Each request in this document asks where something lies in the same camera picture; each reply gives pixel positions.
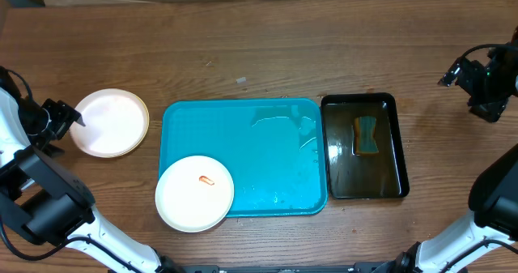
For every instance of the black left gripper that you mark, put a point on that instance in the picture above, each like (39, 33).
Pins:
(65, 115)

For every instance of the blue plastic tray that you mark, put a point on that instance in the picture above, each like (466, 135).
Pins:
(273, 149)

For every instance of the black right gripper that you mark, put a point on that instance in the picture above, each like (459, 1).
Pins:
(491, 110)

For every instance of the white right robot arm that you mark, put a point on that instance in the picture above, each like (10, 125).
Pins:
(491, 221)

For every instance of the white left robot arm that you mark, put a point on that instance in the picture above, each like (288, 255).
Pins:
(45, 203)

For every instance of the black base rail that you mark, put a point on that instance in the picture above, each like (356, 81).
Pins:
(359, 267)

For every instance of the yellow plate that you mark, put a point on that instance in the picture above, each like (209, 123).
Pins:
(136, 123)

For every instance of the black water tray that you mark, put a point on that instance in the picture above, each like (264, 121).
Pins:
(382, 175)

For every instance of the small white paper scrap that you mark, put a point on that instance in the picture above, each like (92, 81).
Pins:
(241, 79)

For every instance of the white plate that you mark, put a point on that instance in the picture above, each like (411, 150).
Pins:
(194, 194)
(103, 114)

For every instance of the green yellow sponge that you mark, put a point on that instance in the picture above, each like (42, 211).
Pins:
(364, 136)

